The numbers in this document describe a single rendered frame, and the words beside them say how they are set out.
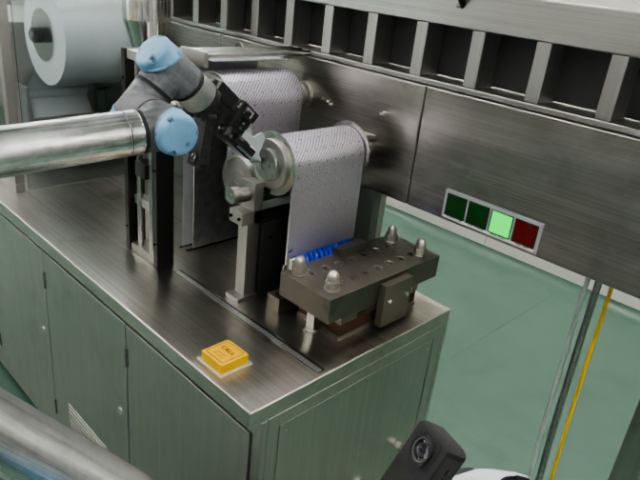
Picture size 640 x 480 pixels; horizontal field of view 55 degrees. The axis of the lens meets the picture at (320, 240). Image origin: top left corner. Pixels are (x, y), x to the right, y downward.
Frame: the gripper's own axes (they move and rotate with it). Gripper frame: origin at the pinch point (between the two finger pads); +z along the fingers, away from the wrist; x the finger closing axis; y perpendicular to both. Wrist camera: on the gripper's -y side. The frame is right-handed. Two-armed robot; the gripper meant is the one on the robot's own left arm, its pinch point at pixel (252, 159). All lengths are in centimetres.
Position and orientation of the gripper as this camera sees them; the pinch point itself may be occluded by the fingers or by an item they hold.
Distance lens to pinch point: 139.8
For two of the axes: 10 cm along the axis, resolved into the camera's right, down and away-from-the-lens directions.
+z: 4.7, 4.2, 7.8
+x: -7.0, -3.6, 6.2
